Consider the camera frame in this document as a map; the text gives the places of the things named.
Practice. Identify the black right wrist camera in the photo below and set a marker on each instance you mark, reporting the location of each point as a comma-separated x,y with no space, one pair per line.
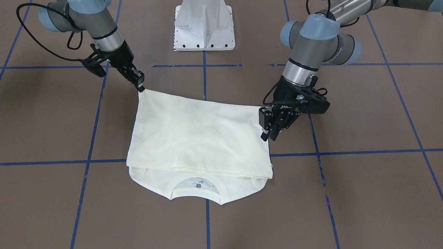
93,62

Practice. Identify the white pillar base plate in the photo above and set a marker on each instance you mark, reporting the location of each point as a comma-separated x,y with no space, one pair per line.
203,25

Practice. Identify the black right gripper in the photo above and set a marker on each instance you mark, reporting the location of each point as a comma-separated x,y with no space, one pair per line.
122,59

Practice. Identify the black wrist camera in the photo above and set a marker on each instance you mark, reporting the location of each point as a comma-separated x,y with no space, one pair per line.
313,101
93,62

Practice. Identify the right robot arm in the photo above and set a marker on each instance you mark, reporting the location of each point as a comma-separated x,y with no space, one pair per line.
109,44

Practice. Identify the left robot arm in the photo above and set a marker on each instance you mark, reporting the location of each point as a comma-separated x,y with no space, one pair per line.
315,41

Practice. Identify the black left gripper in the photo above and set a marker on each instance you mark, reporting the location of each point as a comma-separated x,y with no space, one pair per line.
284,90

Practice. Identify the cream long-sleeve cat shirt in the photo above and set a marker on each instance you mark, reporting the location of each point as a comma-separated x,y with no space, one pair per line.
187,147

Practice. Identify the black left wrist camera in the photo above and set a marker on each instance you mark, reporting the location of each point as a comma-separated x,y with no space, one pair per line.
313,101

